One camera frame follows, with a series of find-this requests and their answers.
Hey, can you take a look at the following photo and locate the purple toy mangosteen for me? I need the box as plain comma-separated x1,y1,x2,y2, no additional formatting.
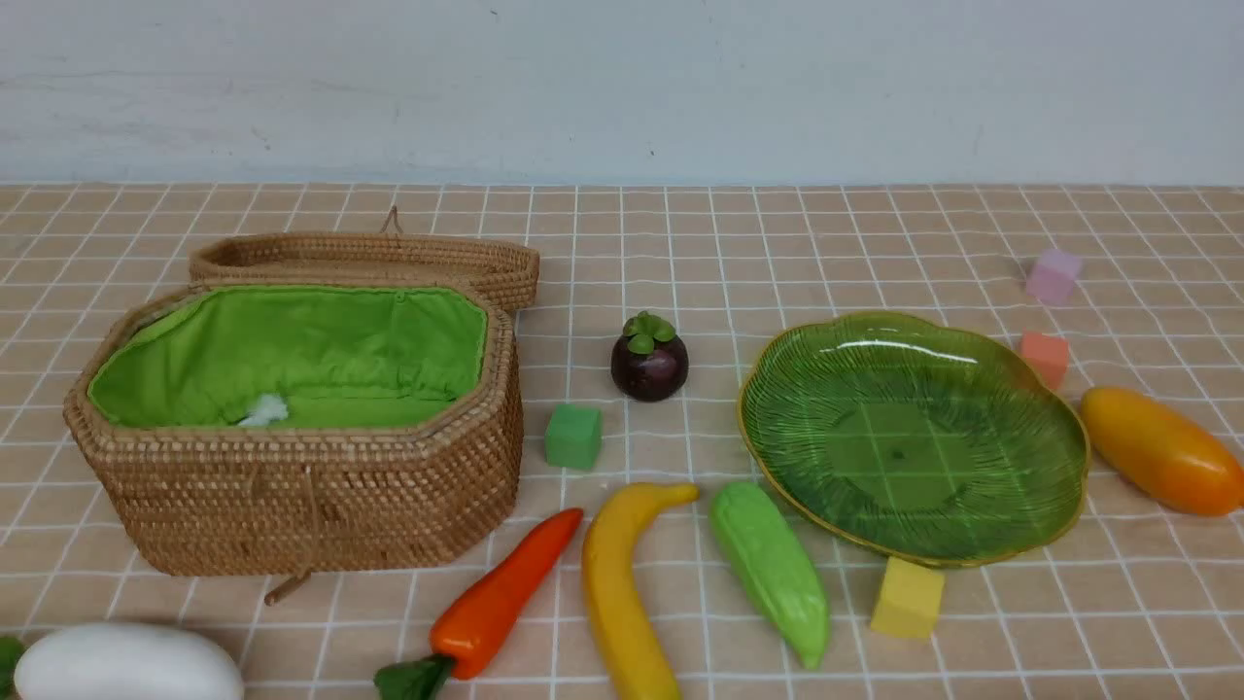
610,310,690,403

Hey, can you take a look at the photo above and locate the green toy cucumber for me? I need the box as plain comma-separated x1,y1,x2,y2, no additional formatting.
709,481,831,671

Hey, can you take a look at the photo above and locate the yellow toy banana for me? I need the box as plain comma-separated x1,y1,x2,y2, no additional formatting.
581,482,702,699

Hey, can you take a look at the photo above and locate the orange toy carrot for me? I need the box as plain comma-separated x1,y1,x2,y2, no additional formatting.
373,507,585,699

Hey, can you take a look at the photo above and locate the orange toy mango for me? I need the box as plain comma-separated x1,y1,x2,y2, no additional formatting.
1080,385,1243,515

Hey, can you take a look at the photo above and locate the green foam cube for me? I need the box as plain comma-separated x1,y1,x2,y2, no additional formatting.
542,403,603,472

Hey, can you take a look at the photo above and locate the woven wicker basket lid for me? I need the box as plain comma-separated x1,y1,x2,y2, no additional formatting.
188,208,540,315

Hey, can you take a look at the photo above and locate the beige checked tablecloth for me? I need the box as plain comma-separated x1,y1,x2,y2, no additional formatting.
1,183,1243,699

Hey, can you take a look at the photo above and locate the green glass leaf plate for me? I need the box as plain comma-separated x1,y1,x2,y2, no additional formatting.
736,310,1091,568

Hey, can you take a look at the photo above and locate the white fluff in basket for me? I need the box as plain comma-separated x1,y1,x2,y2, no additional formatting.
236,394,289,426

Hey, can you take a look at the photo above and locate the woven wicker basket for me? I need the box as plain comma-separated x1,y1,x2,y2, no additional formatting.
63,280,524,578

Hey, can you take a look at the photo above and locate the yellow foam cube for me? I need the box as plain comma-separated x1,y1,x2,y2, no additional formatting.
870,557,945,639

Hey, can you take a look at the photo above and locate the green fabric basket lining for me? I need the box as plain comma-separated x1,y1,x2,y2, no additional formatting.
87,285,488,429

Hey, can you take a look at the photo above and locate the orange foam cube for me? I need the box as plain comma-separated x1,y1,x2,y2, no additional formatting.
1019,332,1070,390

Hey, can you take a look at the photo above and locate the pink foam cube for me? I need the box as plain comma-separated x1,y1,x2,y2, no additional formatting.
1025,247,1084,305

